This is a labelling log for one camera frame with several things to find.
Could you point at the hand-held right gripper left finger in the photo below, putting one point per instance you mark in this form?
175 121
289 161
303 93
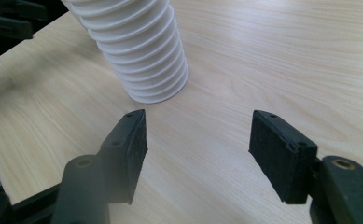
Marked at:
124 158

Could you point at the white ribbed plastic cup stack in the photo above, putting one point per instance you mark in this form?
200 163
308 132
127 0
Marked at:
142 53

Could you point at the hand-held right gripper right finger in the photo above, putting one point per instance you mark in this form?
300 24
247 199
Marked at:
282 161

